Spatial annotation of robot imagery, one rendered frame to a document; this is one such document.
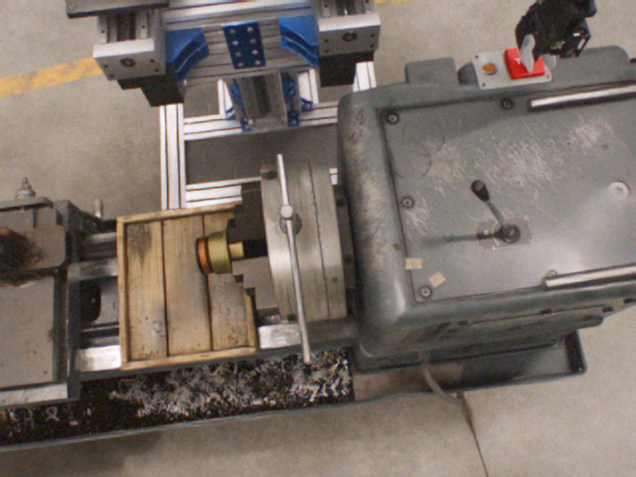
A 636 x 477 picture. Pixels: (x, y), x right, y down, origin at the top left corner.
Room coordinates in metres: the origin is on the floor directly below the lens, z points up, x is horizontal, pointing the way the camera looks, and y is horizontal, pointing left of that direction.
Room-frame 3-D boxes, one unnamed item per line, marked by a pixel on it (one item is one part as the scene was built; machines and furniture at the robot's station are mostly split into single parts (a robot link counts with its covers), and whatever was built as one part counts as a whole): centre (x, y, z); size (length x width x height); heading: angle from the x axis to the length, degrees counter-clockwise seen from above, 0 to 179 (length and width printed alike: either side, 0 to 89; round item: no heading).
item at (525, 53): (0.56, -0.39, 1.31); 0.06 x 0.03 x 0.09; 1
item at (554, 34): (0.56, -0.41, 1.42); 0.09 x 0.08 x 0.12; 1
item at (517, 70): (0.59, -0.41, 1.26); 0.06 x 0.06 x 0.02; 1
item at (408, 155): (0.38, -0.37, 1.06); 0.59 x 0.48 x 0.39; 91
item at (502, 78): (0.58, -0.39, 1.23); 0.13 x 0.08 x 0.05; 91
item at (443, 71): (0.58, -0.24, 1.24); 0.09 x 0.08 x 0.03; 91
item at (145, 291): (0.34, 0.31, 0.89); 0.36 x 0.30 x 0.04; 1
